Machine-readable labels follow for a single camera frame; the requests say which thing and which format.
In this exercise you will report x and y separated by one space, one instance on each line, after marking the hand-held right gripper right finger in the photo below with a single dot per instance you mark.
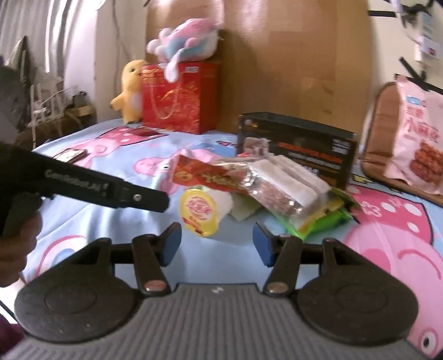
261 247

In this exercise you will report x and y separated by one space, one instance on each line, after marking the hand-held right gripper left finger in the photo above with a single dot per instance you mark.
172 242

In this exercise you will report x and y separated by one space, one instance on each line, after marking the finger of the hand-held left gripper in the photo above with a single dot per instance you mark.
142 197

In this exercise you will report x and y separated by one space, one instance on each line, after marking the pale green snack packet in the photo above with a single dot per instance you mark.
244 209

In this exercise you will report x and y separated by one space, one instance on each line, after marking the yellow lid jelly cup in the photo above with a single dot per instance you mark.
200 211

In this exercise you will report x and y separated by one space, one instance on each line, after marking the red snack packet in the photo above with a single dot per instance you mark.
204 176

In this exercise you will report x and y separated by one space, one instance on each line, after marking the black cardboard box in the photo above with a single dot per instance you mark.
304 145

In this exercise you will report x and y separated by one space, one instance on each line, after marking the person's left hand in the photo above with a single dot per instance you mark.
19 252

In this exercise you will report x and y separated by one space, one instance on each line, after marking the blue cartoon printed blanket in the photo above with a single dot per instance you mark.
114 221

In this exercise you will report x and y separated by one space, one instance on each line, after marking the red gift bag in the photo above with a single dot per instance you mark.
180 100

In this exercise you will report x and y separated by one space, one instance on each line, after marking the yellow plush chick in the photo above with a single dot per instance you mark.
130 90

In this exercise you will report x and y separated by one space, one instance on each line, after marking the white curtain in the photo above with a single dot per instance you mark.
45 31

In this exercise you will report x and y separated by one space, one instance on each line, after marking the dark purple cloth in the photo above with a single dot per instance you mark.
8 332

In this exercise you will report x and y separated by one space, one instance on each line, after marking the brown cushioned chair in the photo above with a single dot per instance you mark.
379 131

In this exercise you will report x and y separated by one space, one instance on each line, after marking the pink and white plush toy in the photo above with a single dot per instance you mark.
193 36

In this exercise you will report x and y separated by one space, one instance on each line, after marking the wooden headboard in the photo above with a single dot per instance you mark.
283 59

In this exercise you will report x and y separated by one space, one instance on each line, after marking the pink snack bag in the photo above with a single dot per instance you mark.
420 138

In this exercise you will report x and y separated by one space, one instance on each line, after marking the black tape strip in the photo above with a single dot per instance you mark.
413 10
413 74

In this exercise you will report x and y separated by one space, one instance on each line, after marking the white wall charger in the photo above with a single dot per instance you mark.
429 46

